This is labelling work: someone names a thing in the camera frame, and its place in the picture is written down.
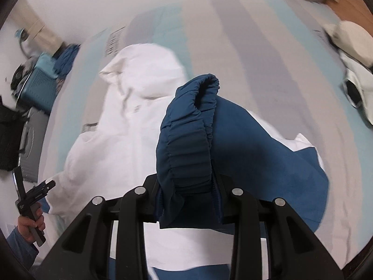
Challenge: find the blue crumpled cloth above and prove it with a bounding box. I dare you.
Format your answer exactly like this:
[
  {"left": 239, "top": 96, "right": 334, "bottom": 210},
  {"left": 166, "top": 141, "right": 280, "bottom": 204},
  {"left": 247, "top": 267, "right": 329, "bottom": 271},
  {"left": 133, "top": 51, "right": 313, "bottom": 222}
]
[{"left": 54, "top": 44, "right": 80, "bottom": 79}]

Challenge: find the blue and white hooded jacket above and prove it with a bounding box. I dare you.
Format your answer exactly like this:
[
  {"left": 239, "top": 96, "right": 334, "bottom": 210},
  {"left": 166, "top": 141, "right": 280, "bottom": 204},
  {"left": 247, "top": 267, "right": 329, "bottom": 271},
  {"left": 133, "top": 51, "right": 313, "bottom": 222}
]
[{"left": 47, "top": 44, "right": 329, "bottom": 279}]

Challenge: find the black bag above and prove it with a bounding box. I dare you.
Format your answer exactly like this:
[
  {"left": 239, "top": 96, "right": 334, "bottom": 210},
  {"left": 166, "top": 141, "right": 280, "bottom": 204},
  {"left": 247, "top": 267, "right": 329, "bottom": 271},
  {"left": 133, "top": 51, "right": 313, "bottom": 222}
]
[{"left": 0, "top": 101, "right": 26, "bottom": 171}]

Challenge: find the grey hard-shell suitcase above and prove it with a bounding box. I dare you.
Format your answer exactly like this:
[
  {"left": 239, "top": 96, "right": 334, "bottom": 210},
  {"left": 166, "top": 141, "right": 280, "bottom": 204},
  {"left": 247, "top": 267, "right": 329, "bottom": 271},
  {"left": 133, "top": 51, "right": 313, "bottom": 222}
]
[{"left": 19, "top": 108, "right": 49, "bottom": 183}]

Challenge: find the blue denim left forearm sleeve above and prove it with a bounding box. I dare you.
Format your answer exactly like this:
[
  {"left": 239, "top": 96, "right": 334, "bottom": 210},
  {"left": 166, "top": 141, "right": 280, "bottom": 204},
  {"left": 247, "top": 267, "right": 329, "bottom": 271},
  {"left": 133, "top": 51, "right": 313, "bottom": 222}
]
[{"left": 6, "top": 227, "right": 39, "bottom": 270}]

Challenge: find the teal hard-shell suitcase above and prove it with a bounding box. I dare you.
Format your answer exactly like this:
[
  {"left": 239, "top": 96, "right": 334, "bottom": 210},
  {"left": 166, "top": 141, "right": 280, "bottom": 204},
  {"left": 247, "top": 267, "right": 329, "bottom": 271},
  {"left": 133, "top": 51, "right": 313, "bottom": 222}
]
[{"left": 11, "top": 52, "right": 58, "bottom": 114}]

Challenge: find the person's left hand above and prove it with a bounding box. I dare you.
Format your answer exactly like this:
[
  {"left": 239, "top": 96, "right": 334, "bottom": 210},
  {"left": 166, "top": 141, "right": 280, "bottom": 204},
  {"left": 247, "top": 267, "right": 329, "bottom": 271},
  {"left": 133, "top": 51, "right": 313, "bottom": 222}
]
[{"left": 17, "top": 203, "right": 45, "bottom": 243}]

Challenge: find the striped pastel bed sheet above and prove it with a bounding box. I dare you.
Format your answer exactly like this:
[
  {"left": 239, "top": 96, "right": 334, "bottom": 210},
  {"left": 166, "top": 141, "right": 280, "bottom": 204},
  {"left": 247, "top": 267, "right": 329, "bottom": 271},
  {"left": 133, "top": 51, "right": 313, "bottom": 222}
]
[{"left": 38, "top": 0, "right": 372, "bottom": 266}]

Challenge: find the white and black garment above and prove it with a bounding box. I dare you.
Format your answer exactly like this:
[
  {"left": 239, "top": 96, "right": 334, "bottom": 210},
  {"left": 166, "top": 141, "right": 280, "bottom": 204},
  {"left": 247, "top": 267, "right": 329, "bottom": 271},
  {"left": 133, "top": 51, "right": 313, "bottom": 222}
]
[{"left": 323, "top": 20, "right": 372, "bottom": 123}]

